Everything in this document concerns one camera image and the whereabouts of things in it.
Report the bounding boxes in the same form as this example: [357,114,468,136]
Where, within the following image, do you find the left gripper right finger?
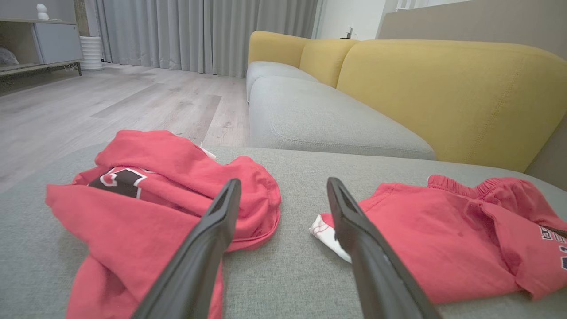
[327,177,443,319]

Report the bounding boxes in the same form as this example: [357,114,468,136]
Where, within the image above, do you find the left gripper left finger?
[132,178,242,319]

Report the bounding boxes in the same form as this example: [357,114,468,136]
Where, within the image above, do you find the red Bulls basketball jersey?
[44,129,282,319]

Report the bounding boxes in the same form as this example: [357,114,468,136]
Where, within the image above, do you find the red shorts with white trim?
[309,174,567,305]

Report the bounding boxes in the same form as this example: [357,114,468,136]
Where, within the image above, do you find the large grey sofa seat cushion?
[248,75,437,161]

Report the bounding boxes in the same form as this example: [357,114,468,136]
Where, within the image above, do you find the wide yellow sofa back cushion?
[337,39,567,173]

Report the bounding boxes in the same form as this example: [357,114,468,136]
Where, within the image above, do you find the small grey sofa seat cushion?
[246,61,319,105]

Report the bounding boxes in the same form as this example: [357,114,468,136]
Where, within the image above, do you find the narrow yellow sofa back cushion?
[299,39,359,88]

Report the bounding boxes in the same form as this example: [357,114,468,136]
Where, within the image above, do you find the yellow sofa end back cushion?
[247,30,311,68]

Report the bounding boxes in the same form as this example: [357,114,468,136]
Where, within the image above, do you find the grey pleated curtain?
[84,0,319,79]

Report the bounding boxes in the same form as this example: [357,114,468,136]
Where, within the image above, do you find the white ribbed cylinder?
[80,36,105,71]

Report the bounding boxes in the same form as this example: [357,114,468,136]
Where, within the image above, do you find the pale media cabinet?
[0,18,85,82]

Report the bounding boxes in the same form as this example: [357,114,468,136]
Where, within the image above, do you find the grey item in cabinet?
[0,47,20,67]

